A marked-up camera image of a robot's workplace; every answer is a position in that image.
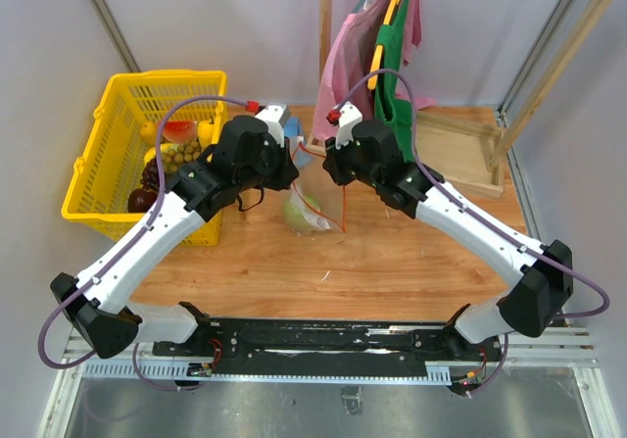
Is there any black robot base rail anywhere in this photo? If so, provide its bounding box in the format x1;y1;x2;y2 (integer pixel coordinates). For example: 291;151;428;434
149;317;506;396

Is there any green cabbage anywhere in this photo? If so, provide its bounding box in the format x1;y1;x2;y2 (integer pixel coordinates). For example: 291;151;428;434
282;192;327;234

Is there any yellow clothes hanger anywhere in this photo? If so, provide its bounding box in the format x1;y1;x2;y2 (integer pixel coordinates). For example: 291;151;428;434
370;0;412;73

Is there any green hanging shirt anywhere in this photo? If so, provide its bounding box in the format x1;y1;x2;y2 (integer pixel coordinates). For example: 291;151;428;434
373;0;422;145

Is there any dark red apple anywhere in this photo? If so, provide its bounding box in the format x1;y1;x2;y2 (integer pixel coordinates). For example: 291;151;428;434
127;188;158;214

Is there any yellow lemon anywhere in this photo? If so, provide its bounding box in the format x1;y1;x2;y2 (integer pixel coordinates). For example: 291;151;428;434
139;121;164;147

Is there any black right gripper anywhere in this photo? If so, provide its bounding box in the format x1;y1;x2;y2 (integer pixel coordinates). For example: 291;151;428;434
323;128;381;189

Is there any yellow banana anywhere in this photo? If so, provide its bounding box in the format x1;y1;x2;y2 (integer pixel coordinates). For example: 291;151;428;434
143;142;173;163

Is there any pink hanging shirt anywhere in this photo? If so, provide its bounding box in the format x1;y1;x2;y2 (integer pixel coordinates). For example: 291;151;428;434
313;0;435;162

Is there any clear zip bag orange zipper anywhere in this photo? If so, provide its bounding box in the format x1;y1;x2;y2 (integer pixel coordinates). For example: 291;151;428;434
283;146;347;235

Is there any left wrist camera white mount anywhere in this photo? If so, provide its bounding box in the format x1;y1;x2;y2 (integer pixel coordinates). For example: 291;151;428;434
245;100;291;148

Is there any blue cartoon print cloth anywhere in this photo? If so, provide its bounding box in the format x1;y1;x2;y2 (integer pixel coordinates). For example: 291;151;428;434
284;117;312;170

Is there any green grape bunch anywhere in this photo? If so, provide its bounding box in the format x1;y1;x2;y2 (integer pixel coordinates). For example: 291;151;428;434
161;140;203;174

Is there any watermelon slice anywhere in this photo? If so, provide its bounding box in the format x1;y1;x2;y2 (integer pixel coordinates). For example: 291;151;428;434
162;121;198;144

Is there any yellow plastic basket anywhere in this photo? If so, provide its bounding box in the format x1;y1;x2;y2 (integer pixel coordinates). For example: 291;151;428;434
61;70;227;241

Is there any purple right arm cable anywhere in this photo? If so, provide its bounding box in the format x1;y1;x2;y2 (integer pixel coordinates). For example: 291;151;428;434
332;68;612;319

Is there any yellow bell pepper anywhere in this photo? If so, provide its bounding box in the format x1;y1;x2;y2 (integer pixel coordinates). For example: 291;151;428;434
197;120;217;150

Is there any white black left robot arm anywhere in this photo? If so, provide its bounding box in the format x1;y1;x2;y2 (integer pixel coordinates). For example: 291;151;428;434
50;104;299;359

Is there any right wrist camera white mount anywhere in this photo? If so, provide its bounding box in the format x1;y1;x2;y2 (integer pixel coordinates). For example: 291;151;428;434
327;101;363;149

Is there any purple grape bunch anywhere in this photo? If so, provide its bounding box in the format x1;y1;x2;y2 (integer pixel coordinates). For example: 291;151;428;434
140;158;162;192

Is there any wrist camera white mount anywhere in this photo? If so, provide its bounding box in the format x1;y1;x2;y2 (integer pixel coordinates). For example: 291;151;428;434
245;100;291;148
327;101;363;149

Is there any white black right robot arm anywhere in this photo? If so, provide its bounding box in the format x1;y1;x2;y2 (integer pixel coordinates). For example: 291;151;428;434
323;119;573;360

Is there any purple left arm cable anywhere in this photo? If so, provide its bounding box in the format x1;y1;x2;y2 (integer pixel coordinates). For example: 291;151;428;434
37;94;256;393

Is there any wooden clothes rack frame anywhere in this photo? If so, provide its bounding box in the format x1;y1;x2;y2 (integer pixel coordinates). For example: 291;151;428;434
306;0;627;202

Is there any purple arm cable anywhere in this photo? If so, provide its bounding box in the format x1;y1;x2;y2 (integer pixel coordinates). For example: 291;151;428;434
37;94;256;393
332;68;612;319

